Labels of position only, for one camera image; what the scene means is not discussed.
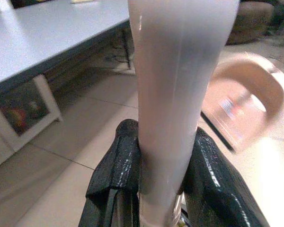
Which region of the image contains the white table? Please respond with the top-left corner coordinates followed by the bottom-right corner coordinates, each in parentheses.
top-left (0, 0), bottom-right (136, 101)

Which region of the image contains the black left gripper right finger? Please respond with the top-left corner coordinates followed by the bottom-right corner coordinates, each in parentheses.
top-left (181, 126), bottom-right (265, 227)

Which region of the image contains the pale pink plastic dustpan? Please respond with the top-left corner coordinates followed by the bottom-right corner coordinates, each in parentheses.
top-left (200, 52), bottom-right (284, 153)

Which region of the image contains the brown round pouf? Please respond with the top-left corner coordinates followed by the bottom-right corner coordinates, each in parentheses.
top-left (226, 1), bottom-right (275, 46)

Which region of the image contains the white framed picture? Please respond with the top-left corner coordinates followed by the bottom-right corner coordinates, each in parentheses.
top-left (0, 74), bottom-right (63, 172)

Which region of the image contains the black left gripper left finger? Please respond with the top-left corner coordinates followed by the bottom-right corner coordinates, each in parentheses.
top-left (78, 119), bottom-right (142, 227)

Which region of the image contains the pale pink broom handle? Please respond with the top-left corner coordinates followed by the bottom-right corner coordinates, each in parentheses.
top-left (127, 0), bottom-right (241, 227)

